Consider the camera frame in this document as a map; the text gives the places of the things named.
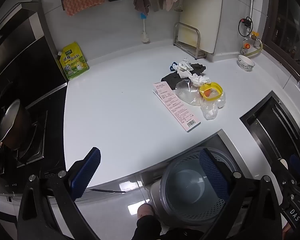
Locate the white tissue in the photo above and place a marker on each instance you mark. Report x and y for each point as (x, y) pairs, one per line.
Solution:
(198, 79)

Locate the black kitchen sink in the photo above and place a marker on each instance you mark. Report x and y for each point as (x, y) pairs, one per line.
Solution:
(272, 127)

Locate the green yellow refill pouch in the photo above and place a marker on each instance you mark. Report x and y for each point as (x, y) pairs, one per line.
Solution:
(73, 62)

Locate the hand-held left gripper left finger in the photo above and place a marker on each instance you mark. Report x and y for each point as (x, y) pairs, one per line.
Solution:
(86, 172)

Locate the long pink receipt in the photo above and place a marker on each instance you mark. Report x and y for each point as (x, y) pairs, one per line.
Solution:
(175, 105)

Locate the hanging metal peeler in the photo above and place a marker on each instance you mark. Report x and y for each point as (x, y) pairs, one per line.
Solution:
(179, 8)

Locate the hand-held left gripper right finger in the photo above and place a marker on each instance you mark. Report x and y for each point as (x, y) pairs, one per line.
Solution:
(215, 176)

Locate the clear plastic bag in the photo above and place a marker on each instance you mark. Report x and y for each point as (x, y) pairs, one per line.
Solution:
(187, 92)

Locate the steel cutting board rack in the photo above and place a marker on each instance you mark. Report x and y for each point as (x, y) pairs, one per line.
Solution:
(198, 40)

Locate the blue white bottle brush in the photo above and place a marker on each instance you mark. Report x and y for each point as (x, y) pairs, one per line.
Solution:
(144, 30)

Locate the gas pipe with valves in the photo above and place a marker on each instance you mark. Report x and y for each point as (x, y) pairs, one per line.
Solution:
(251, 7)

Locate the brown saucepan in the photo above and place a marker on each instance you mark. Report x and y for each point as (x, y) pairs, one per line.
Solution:
(13, 122)

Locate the white cutting board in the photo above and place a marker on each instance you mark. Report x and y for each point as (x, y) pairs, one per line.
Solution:
(202, 12)

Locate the person's black trouser leg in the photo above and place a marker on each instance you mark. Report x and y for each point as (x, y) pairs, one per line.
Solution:
(150, 228)

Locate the black range hood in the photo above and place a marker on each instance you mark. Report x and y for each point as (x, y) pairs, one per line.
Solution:
(20, 50)

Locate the white patterned bowl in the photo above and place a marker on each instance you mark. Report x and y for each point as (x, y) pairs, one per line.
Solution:
(245, 63)

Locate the clear plastic wrap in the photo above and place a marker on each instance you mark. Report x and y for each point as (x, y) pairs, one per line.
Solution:
(210, 110)

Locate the black gas stove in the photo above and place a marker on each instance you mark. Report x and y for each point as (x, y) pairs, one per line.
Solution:
(50, 130)

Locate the orange sponge cloth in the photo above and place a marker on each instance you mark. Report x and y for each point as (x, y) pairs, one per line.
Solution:
(82, 1)

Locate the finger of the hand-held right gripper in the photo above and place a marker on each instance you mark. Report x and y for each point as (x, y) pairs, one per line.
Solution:
(298, 165)
(281, 171)

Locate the yellow plastic lid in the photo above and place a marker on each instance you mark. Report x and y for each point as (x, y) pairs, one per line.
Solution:
(210, 84)

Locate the black cloth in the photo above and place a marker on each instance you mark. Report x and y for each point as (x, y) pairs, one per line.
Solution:
(172, 78)

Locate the grey mesh waste bin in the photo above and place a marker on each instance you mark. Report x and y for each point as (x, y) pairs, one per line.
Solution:
(187, 180)

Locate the person's pink slipper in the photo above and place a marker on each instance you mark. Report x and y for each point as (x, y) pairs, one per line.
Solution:
(145, 209)

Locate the gridded paper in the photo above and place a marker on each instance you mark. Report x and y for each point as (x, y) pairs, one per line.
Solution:
(183, 67)

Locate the dark framed window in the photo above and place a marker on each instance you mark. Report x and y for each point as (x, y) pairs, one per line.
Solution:
(282, 17)

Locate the brown hanging rag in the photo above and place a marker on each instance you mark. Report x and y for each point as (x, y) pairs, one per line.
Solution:
(141, 1)

